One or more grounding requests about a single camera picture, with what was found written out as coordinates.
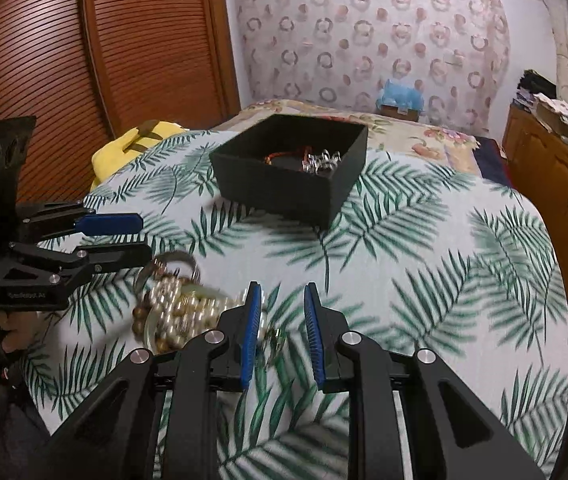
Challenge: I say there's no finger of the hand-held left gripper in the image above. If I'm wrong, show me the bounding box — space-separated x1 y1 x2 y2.
18 201 143 244
0 241 153 287

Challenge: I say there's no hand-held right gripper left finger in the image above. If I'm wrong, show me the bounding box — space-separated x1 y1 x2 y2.
46 281 265 480

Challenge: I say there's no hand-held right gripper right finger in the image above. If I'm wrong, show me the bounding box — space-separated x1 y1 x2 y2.
303 283 547 480

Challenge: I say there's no silver bangle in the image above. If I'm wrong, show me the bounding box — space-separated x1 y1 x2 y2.
136 251 201 293

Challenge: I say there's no white pearl necklace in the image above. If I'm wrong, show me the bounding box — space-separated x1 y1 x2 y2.
146 280 285 352

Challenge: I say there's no black jewelry box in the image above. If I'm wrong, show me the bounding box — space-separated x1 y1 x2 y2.
209 113 369 230

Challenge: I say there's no silver jewelry cluster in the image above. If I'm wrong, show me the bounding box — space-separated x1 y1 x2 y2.
300 149 342 177

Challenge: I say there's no person's left hand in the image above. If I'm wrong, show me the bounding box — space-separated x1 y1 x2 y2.
0 292 47 361

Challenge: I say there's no yellow plush toy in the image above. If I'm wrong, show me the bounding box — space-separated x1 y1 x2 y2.
89 119 189 193

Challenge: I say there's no wooden louvered wardrobe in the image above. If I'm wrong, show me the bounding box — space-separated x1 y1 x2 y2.
0 0 242 211

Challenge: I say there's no green leaf print blanket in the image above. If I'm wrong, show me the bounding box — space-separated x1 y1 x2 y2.
19 130 568 480

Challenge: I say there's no small cardboard box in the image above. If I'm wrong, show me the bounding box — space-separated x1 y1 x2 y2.
379 102 421 122

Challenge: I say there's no navy and red blanket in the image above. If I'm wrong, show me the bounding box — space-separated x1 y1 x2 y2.
474 135 512 186

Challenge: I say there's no blue fabric bundle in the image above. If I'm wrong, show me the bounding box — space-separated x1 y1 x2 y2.
376 79 427 111

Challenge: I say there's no long wooden cabinet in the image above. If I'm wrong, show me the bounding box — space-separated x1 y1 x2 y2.
501 102 568 301

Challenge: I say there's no circle patterned curtain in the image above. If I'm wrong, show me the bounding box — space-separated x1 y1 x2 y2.
234 0 512 136

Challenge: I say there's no white patterned cloth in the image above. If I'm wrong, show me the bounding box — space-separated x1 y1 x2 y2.
534 92 568 136

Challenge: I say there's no stack of folded clothes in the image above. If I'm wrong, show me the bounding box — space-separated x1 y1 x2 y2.
516 69 554 111

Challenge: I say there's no white wrapped pipe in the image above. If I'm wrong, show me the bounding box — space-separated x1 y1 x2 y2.
546 0 568 106

